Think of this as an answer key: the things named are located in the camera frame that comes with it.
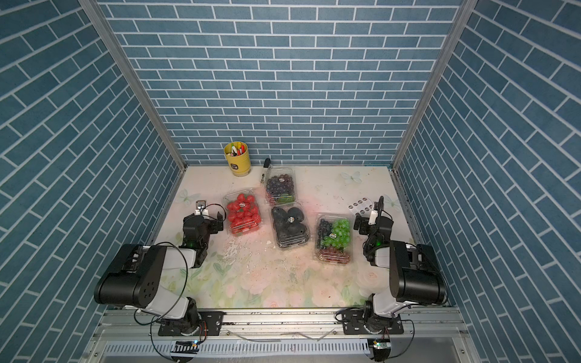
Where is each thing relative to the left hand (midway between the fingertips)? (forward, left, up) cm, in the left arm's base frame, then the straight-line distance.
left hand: (211, 212), depth 93 cm
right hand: (-1, -68, 0) cm, 68 cm away
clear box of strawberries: (+3, -12, -3) cm, 13 cm away
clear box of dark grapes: (+15, -28, 0) cm, 31 cm away
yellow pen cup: (+30, -6, +6) cm, 31 cm away
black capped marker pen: (+29, -19, -4) cm, 35 cm away
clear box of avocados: (-6, -33, 0) cm, 34 cm away
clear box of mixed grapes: (-12, -50, +1) cm, 51 cm away
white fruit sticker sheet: (+8, -67, -7) cm, 68 cm away
